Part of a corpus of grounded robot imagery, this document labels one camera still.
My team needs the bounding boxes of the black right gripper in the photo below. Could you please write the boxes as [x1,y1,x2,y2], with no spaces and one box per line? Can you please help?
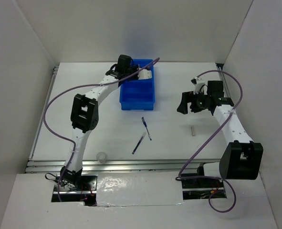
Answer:
[177,89,211,114]

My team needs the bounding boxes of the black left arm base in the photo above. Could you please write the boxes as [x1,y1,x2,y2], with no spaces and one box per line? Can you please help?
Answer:
[45,173,98,207]

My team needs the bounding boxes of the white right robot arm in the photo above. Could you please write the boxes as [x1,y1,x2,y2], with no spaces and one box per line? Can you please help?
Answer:
[177,79,263,180]

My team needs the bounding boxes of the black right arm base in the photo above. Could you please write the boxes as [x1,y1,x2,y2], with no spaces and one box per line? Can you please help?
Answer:
[176,162,226,200]

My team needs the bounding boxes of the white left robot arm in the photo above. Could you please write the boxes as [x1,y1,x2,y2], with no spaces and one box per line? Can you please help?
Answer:
[61,54,139,190]

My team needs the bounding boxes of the blue compartment storage bin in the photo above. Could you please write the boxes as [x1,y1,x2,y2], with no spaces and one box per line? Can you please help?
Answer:
[119,65,156,111]

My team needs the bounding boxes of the white eraser block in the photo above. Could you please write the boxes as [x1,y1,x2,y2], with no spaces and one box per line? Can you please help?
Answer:
[191,126,196,136]

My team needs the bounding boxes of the blue capped ballpoint pen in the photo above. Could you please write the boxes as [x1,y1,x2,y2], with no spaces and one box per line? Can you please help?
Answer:
[141,117,152,141]

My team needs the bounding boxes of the dark blue gel pen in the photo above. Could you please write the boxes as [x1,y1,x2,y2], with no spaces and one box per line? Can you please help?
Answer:
[132,132,146,155]

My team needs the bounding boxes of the clear tape roll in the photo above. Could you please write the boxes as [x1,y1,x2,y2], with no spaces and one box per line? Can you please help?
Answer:
[96,152,107,164]

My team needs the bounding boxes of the white front cover board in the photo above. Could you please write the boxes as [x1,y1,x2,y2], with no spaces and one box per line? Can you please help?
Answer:
[95,171,185,207]

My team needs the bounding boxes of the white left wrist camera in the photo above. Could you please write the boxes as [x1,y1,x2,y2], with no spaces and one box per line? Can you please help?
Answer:
[138,69,152,80]

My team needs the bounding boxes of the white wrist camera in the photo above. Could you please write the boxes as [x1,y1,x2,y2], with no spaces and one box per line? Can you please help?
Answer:
[191,77,206,94]
[138,69,152,80]

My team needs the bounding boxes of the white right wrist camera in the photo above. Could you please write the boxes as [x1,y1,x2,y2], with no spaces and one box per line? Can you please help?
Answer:
[191,77,206,94]

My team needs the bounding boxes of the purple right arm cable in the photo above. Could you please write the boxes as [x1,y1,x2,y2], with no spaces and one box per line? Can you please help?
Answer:
[175,70,243,213]

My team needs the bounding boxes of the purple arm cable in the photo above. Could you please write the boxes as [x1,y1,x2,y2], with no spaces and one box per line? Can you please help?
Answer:
[43,57,161,203]
[175,70,243,213]

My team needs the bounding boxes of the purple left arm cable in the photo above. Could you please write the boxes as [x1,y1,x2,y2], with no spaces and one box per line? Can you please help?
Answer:
[43,57,161,203]

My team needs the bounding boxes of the aluminium table frame rail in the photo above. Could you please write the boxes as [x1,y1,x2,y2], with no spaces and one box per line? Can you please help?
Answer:
[25,62,230,174]

